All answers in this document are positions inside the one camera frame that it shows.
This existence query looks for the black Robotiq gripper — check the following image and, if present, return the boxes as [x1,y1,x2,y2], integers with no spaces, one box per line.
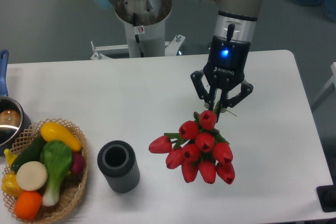
[191,36,254,121]

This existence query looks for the red tulip bouquet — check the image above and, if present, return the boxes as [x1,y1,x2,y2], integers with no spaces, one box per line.
[149,105,235,185]

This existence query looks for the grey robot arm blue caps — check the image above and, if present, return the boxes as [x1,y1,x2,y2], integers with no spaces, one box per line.
[94,0,263,114]

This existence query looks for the dark grey ribbed vase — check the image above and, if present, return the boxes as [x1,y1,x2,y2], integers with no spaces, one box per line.
[97,140,140,194]

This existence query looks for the black device at table edge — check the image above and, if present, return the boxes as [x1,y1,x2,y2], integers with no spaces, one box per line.
[316,185,335,212]

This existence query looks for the purple red radish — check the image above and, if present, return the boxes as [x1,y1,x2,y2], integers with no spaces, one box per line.
[70,152,86,174]

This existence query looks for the yellow squash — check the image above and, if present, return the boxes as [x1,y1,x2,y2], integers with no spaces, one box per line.
[40,122,82,152]

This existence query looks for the green bok choy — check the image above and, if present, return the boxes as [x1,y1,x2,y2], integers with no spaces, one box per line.
[40,140,72,207]

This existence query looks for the dark green cucumber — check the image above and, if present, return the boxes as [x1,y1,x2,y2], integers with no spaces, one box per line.
[11,135,47,172]

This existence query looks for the cream round bun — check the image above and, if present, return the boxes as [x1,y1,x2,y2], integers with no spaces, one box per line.
[16,161,48,191]

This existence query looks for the yellow banana tip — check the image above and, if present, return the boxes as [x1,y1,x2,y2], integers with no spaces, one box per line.
[4,148,18,167]

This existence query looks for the orange fruit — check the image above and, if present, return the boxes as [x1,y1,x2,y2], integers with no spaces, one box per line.
[14,191,42,220]

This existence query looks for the yellow bell pepper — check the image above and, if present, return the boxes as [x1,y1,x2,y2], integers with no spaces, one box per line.
[1,172,24,198]

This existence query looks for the white frame at right edge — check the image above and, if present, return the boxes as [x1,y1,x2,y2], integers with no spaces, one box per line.
[310,62,335,113]

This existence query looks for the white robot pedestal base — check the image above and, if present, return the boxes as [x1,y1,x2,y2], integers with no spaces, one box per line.
[91,0,185,59]

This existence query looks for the steel saucepan blue handle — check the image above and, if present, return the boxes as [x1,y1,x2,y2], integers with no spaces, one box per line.
[1,49,31,156]

